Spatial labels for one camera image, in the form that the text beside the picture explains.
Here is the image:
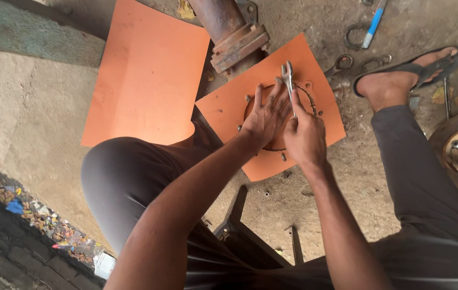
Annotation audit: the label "person's right hand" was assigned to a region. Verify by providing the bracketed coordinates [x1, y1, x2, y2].
[283, 89, 328, 169]

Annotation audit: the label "person's left hand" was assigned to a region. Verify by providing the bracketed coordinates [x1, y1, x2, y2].
[240, 77, 294, 153]

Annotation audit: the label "small orange gasket sheet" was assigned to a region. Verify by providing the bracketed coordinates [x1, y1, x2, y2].
[195, 33, 346, 183]

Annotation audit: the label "silver metal pliers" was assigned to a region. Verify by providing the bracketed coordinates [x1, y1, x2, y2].
[280, 60, 297, 118]

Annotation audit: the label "rusty axle pipe with flange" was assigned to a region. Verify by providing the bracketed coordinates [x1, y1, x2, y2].
[188, 0, 272, 78]

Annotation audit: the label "person's bare foot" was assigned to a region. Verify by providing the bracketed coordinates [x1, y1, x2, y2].
[355, 48, 458, 113]

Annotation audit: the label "black metal stand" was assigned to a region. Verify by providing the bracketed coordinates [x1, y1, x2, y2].
[201, 184, 305, 268]

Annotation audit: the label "large orange gasket sheet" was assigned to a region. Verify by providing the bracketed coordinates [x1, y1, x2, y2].
[81, 0, 211, 148]

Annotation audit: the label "rusty brake drum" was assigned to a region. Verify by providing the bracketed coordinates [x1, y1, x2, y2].
[428, 107, 458, 200]

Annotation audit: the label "black rubber sandal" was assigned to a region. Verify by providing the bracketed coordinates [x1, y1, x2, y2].
[352, 45, 458, 98]

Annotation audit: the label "person's grey trousers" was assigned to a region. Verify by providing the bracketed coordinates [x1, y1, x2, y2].
[81, 106, 458, 290]

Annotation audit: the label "thin metal rod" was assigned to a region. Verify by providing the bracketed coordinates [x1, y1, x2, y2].
[443, 77, 452, 120]

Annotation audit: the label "white plastic container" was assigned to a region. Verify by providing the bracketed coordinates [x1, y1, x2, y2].
[93, 252, 116, 280]

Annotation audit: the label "heap of colourful litter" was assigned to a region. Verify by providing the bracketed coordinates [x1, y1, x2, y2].
[0, 177, 105, 266]

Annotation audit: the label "rusty round hub ring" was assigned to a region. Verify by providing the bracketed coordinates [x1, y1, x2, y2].
[261, 82, 318, 153]

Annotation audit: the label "dark ring spanner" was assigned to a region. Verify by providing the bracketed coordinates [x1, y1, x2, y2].
[324, 54, 354, 80]
[359, 54, 393, 74]

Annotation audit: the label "dark metal ring clamp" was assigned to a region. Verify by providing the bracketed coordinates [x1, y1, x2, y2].
[344, 24, 370, 51]

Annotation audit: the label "grey metal bracket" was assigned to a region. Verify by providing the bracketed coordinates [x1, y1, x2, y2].
[235, 0, 259, 24]

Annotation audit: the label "blue handled tool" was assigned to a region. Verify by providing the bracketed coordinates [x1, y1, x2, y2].
[362, 0, 389, 50]

